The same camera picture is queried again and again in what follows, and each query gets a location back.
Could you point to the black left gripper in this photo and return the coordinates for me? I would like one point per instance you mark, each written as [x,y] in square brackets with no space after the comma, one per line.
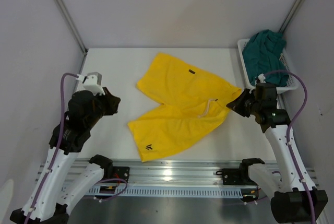
[113,101]

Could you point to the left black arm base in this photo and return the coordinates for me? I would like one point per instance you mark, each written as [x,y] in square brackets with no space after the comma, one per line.
[120,172]

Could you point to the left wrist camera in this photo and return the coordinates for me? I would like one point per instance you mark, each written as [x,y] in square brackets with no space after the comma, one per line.
[92,82]

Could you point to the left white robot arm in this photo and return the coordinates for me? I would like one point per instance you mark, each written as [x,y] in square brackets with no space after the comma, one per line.
[48,204]

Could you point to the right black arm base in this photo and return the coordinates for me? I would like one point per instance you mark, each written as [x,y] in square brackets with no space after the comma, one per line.
[235,177]

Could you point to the aluminium front rail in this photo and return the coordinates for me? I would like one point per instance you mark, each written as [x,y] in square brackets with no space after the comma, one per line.
[175,173]

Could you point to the yellow shorts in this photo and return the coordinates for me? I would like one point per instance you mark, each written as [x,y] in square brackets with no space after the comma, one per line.
[191,104]

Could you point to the slotted white cable duct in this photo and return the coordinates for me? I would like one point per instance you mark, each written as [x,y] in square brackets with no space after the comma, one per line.
[205,192]

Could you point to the left aluminium corner post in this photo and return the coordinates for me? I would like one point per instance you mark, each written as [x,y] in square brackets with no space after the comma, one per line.
[70,25]

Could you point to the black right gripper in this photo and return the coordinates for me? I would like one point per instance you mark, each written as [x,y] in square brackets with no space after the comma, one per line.
[237,105]

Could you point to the aluminium corner post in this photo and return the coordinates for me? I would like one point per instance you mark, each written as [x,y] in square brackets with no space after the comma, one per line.
[70,25]
[297,4]

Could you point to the green shorts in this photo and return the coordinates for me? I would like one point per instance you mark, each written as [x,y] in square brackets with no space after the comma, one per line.
[262,54]

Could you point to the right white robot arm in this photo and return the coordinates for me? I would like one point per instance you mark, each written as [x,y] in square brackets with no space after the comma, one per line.
[294,196]

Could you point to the right aluminium corner post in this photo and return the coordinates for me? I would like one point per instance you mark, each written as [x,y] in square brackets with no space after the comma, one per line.
[297,4]

